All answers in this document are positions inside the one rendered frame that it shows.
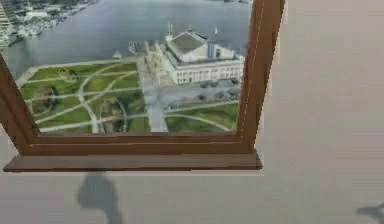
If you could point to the brown wooden framed window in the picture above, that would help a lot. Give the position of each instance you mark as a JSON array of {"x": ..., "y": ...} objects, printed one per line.
[{"x": 140, "y": 148}]

